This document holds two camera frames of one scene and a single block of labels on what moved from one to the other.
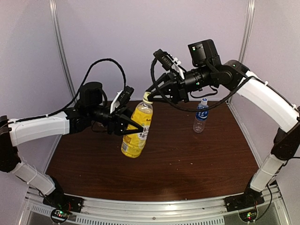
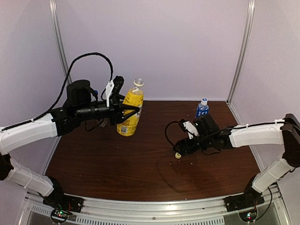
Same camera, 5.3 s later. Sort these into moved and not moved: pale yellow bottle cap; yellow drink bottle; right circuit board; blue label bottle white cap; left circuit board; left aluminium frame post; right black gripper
Moved: right black gripper; pale yellow bottle cap; yellow drink bottle
Not moved: blue label bottle white cap; left circuit board; right circuit board; left aluminium frame post
